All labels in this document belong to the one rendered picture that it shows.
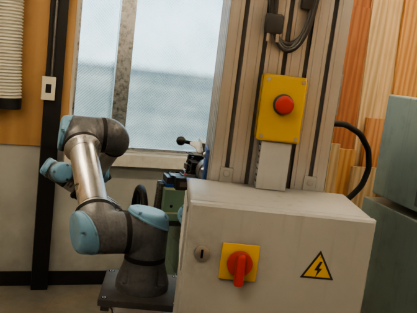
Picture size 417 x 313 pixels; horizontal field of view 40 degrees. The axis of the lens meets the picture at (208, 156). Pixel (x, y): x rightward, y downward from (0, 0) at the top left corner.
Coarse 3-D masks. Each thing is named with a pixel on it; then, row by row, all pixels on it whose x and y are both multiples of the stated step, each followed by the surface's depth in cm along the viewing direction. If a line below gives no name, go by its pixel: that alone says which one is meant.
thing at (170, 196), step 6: (168, 192) 223; (174, 192) 224; (180, 192) 225; (162, 198) 227; (168, 198) 224; (174, 198) 225; (180, 198) 225; (162, 204) 226; (168, 204) 224; (174, 204) 225; (180, 204) 226; (162, 210) 226; (168, 210) 225; (174, 210) 226
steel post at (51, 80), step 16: (64, 0) 315; (64, 16) 317; (48, 32) 318; (64, 32) 319; (48, 48) 318; (64, 48) 320; (48, 64) 319; (64, 64) 322; (48, 80) 318; (48, 96) 320; (48, 112) 325; (48, 128) 326; (48, 144) 328; (48, 192) 333; (48, 208) 335; (48, 224) 337; (48, 240) 339; (32, 256) 342; (48, 256) 341; (32, 272) 340; (32, 288) 342
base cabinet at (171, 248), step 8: (168, 232) 255; (168, 240) 254; (168, 248) 253; (176, 248) 239; (168, 256) 252; (176, 256) 238; (168, 264) 250; (176, 264) 237; (168, 272) 249; (176, 272) 236
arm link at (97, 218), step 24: (72, 120) 180; (96, 120) 184; (72, 144) 177; (96, 144) 179; (72, 168) 173; (96, 168) 170; (96, 192) 162; (72, 216) 155; (96, 216) 153; (120, 216) 155; (72, 240) 156; (96, 240) 150; (120, 240) 153
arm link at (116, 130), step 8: (112, 120) 187; (112, 128) 185; (120, 128) 187; (112, 136) 184; (120, 136) 187; (128, 136) 193; (112, 144) 185; (120, 144) 188; (128, 144) 194; (104, 152) 188; (112, 152) 190; (120, 152) 193; (104, 160) 202; (112, 160) 202; (104, 168) 209; (104, 176) 223
